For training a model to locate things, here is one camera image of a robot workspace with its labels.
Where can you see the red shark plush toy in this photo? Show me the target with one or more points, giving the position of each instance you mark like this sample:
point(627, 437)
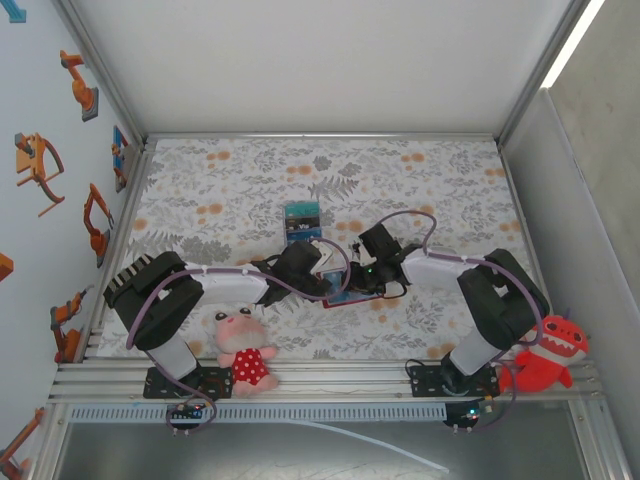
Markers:
point(550, 360)

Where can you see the black and white striped sock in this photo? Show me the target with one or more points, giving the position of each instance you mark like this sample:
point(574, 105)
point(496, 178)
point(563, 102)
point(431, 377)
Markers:
point(125, 275)

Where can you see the dark visa credit card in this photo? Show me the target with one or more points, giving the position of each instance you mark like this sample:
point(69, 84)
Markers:
point(302, 228)

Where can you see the plain teal credit card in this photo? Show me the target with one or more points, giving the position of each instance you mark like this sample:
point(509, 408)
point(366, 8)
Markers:
point(302, 207)

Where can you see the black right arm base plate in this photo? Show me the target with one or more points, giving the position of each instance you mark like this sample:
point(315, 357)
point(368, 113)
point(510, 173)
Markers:
point(425, 380)

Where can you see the floral table mat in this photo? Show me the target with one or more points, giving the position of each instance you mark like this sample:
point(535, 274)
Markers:
point(250, 170)

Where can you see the white light strip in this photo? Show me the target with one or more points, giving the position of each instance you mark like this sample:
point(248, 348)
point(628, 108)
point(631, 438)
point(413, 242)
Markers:
point(570, 45)

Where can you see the orange gripper claw sticker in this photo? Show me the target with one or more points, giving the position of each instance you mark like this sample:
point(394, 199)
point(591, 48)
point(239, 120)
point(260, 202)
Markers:
point(27, 160)

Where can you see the wide aluminium frame rail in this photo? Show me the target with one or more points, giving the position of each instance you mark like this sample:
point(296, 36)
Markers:
point(325, 385)

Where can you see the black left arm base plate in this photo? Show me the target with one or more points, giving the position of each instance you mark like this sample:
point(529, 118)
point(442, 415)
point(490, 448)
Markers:
point(215, 382)

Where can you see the blue wave-print credit card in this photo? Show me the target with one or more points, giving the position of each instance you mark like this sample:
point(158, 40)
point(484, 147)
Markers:
point(300, 237)

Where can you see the red leather card holder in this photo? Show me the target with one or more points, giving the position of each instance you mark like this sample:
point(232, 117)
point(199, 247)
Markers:
point(327, 305)

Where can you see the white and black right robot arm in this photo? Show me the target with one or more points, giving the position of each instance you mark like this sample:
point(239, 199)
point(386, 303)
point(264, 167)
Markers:
point(505, 300)

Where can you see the pink plush toy, dotted dress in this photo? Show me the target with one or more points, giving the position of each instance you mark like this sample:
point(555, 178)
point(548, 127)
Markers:
point(245, 360)

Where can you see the blue and orange sticker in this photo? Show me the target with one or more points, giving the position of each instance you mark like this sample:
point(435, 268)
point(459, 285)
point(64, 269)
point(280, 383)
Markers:
point(119, 150)

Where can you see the black credit card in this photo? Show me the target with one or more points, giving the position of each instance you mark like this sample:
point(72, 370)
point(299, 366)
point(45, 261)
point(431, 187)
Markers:
point(302, 218)

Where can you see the aluminium frame profile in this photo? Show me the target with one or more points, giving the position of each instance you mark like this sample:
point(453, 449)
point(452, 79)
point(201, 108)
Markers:
point(325, 136)
point(545, 65)
point(135, 185)
point(100, 65)

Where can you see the blue wall sticker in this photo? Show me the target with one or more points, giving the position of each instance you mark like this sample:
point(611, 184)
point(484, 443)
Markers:
point(15, 12)

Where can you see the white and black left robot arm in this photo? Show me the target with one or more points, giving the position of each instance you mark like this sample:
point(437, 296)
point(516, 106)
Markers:
point(155, 305)

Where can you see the thin white tube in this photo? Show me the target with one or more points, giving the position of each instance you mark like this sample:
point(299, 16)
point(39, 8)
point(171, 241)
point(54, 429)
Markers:
point(380, 442)

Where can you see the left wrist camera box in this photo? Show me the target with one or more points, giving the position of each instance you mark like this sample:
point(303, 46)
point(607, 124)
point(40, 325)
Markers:
point(324, 260)

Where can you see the orange block sticker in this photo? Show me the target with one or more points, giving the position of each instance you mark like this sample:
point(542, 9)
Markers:
point(5, 267)

